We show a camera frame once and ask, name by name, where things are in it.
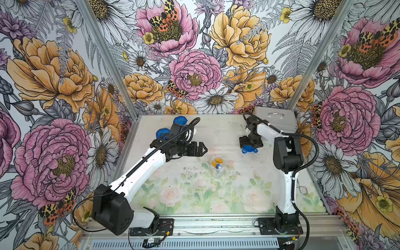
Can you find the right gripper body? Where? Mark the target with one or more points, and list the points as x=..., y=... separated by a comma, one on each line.
x=253, y=139

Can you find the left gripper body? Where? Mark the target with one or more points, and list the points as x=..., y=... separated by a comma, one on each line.
x=187, y=149

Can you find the blue lid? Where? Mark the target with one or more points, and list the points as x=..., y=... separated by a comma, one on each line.
x=162, y=133
x=249, y=149
x=180, y=120

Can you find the clear plastic cup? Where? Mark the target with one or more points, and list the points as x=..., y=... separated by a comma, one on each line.
x=217, y=170

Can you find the white gold tube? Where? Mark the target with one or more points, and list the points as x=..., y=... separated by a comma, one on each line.
x=218, y=161

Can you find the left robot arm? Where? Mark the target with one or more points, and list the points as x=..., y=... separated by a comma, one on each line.
x=112, y=204

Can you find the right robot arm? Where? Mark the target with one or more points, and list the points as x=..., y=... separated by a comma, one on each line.
x=287, y=159

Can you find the silver metal case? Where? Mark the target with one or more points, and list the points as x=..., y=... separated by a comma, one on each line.
x=280, y=118

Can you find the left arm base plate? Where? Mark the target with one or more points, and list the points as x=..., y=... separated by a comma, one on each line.
x=164, y=227

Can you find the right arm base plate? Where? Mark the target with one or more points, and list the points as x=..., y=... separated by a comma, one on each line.
x=269, y=226

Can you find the aluminium front rail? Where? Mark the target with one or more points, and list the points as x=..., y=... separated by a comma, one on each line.
x=223, y=232

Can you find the right aluminium frame post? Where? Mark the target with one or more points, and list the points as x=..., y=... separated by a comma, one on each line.
x=336, y=24

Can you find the aluminium frame post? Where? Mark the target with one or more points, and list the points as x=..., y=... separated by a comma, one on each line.
x=336, y=24
x=99, y=39

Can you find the left aluminium frame post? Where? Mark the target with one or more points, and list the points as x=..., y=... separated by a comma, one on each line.
x=99, y=39

